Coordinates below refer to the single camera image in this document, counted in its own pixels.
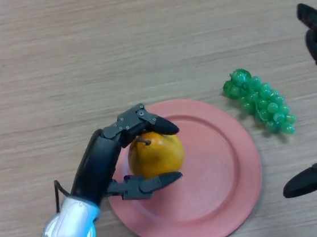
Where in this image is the green grape bunch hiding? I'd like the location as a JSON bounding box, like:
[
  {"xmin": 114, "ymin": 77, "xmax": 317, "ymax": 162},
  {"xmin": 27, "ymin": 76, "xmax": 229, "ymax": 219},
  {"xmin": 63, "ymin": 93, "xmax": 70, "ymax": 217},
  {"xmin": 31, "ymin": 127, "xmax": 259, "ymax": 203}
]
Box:
[{"xmin": 221, "ymin": 63, "xmax": 298, "ymax": 143}]

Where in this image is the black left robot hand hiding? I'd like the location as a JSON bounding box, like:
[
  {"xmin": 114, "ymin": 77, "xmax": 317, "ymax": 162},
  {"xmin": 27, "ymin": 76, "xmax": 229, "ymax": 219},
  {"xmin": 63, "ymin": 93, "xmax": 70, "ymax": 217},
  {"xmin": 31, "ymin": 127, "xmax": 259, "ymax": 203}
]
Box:
[{"xmin": 60, "ymin": 99, "xmax": 188, "ymax": 211}]

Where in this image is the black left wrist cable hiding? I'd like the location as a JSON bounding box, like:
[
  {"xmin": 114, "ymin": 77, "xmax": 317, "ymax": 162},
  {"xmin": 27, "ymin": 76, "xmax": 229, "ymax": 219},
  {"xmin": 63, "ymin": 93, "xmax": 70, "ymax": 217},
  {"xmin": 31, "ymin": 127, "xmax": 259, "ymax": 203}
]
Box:
[{"xmin": 53, "ymin": 178, "xmax": 74, "ymax": 214}]

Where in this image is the yellow pear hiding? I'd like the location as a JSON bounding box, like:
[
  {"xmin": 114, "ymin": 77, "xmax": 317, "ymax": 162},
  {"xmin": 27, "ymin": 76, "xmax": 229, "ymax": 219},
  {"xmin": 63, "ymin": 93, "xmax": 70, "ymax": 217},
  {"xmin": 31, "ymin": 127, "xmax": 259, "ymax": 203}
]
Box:
[{"xmin": 125, "ymin": 128, "xmax": 188, "ymax": 182}]

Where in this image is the pink round plate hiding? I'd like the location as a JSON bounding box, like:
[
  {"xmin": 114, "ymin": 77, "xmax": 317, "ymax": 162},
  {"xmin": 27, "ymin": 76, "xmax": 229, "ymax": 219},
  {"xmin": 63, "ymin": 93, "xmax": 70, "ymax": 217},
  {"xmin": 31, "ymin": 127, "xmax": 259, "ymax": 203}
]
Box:
[{"xmin": 97, "ymin": 90, "xmax": 269, "ymax": 237}]

